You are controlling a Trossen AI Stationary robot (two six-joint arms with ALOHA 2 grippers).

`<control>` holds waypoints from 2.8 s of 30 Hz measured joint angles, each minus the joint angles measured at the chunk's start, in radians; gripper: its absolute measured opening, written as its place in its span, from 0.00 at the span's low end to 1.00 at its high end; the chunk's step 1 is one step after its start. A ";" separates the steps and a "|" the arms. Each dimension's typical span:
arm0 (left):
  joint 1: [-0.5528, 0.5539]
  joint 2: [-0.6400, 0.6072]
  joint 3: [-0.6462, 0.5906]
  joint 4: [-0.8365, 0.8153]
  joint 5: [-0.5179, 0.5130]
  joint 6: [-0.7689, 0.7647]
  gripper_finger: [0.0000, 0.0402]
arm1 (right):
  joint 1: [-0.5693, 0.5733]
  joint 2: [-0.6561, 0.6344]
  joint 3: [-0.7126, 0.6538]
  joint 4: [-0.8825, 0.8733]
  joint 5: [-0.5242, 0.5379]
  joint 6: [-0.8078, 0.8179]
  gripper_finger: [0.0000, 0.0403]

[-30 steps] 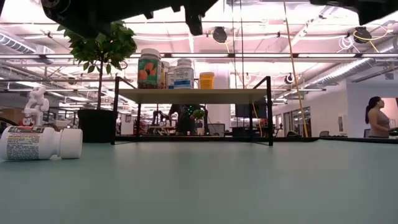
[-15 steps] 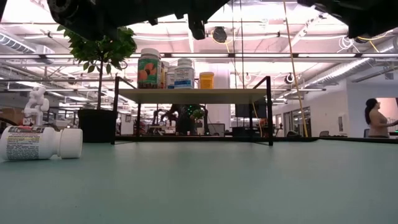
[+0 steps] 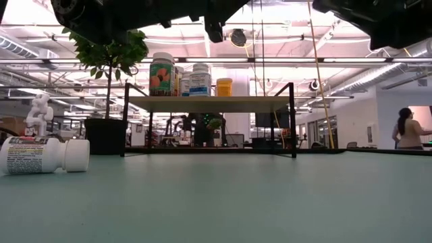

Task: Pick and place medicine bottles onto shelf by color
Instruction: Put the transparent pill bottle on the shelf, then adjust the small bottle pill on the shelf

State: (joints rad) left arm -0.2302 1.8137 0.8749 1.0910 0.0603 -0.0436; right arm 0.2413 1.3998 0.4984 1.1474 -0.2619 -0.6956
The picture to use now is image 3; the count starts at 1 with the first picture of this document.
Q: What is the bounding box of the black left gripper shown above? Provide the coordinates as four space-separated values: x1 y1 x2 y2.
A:
188 0 250 44

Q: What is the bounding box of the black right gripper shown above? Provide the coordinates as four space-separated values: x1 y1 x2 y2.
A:
312 0 432 51

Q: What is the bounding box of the white melatonin bottle blue label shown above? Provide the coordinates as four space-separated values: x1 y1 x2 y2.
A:
188 63 213 97

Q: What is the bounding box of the amber pill vial white cap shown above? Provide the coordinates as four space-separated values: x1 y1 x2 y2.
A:
216 78 234 97

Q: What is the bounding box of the white bottle purple label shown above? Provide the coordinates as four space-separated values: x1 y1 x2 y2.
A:
180 72 192 97

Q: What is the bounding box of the gummy jar white lid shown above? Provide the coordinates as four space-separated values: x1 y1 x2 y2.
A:
148 52 176 97

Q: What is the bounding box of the small white bottle red label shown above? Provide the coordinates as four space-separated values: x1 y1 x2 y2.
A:
0 136 91 176

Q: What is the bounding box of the wooden shelf with black legs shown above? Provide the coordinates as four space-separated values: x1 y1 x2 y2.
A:
121 82 298 159

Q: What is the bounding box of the black round ceiling fixture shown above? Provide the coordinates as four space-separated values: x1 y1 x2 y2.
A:
229 28 248 48

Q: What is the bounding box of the green leafy artificial plant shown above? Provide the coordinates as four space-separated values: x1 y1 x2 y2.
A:
69 29 149 119

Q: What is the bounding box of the person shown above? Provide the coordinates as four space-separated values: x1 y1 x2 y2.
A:
391 107 432 151

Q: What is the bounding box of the black plant pot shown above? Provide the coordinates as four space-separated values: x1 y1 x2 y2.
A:
84 117 128 156

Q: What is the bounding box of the white robot figure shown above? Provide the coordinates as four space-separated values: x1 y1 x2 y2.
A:
25 93 54 138

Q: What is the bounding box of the yellow hanging cable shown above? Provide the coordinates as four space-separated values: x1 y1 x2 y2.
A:
306 0 335 149

